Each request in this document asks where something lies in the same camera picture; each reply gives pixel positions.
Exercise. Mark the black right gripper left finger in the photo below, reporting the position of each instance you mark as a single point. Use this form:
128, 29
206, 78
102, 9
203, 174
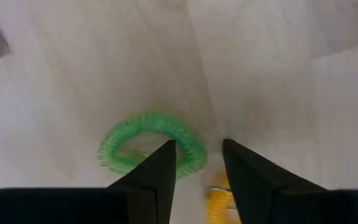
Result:
148, 199

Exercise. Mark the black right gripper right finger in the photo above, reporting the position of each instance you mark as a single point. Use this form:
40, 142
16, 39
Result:
275, 202

